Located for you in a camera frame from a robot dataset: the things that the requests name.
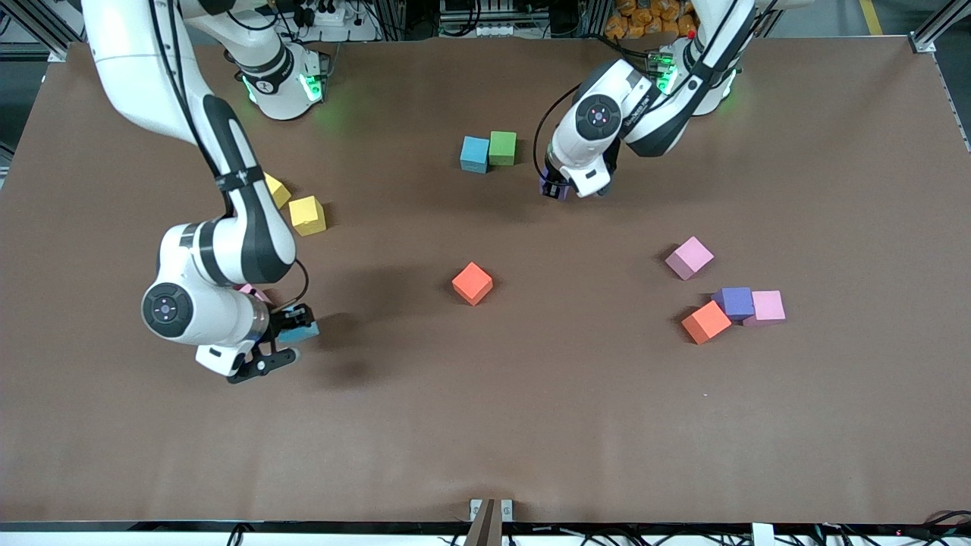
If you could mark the white plastic block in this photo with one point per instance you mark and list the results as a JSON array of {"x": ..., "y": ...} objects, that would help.
[{"x": 762, "y": 535}]

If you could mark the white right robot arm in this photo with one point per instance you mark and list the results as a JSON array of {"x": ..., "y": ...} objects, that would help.
[{"x": 205, "y": 311}]

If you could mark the purple foam cube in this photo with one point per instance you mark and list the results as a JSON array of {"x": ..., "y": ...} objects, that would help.
[
  {"x": 734, "y": 302},
  {"x": 554, "y": 191}
]

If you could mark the orange foam cube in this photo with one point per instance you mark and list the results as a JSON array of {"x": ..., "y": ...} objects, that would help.
[
  {"x": 472, "y": 282},
  {"x": 705, "y": 321}
]

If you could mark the blue foam cube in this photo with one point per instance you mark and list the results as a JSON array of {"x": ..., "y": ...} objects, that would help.
[{"x": 475, "y": 154}]

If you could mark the pink foam cube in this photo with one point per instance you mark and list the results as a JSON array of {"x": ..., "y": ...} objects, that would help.
[
  {"x": 768, "y": 306},
  {"x": 689, "y": 256},
  {"x": 252, "y": 290}
]

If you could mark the yellow foam cube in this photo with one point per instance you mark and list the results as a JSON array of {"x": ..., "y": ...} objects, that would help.
[
  {"x": 279, "y": 191},
  {"x": 307, "y": 214}
]

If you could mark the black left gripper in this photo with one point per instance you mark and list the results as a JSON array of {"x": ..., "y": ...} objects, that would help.
[{"x": 551, "y": 184}]

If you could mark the small metal bracket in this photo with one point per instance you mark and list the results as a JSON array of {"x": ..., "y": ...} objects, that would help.
[{"x": 491, "y": 506}]

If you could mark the white power strip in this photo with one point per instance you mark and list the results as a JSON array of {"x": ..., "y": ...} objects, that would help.
[{"x": 326, "y": 14}]

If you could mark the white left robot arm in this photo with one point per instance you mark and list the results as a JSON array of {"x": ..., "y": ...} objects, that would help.
[{"x": 584, "y": 148}]

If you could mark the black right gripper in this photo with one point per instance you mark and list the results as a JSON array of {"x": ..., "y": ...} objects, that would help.
[{"x": 281, "y": 321}]

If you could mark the pile of orange fruits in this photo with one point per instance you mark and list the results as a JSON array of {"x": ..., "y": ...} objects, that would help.
[{"x": 645, "y": 19}]

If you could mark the green foam cube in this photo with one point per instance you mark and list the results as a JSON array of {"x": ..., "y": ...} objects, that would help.
[{"x": 502, "y": 146}]

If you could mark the brown tapered pole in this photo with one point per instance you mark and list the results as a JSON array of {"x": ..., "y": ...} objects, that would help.
[{"x": 485, "y": 531}]

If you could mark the aluminium frame profile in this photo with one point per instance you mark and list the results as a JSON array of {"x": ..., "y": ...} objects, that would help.
[
  {"x": 941, "y": 26},
  {"x": 45, "y": 23}
]

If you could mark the white electronics rack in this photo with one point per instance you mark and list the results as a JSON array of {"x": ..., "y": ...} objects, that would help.
[{"x": 485, "y": 19}]

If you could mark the light cyan foam cube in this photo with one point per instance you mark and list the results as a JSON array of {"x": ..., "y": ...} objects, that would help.
[{"x": 302, "y": 332}]

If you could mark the brown table cover sheet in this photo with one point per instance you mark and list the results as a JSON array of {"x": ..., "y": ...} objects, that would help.
[{"x": 485, "y": 394}]

